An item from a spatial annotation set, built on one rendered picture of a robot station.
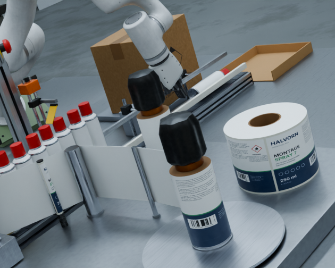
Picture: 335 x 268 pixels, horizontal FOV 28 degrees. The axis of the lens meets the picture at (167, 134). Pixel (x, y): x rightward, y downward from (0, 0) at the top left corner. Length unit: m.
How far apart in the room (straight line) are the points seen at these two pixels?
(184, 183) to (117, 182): 0.36
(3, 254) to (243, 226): 0.57
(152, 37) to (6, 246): 0.83
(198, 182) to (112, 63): 1.19
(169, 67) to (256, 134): 0.70
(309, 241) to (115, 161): 0.51
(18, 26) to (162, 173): 1.01
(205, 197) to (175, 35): 1.24
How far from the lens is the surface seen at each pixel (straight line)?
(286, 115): 1.59
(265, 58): 2.73
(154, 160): 1.51
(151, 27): 2.08
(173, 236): 1.48
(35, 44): 2.47
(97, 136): 1.94
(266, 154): 1.52
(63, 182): 1.70
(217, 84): 2.32
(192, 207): 1.35
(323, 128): 1.97
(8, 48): 1.77
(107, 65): 2.46
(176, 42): 2.50
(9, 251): 1.63
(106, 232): 1.62
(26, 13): 2.31
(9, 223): 1.71
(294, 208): 1.49
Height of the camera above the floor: 1.61
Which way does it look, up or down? 20 degrees down
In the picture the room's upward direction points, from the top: 17 degrees counter-clockwise
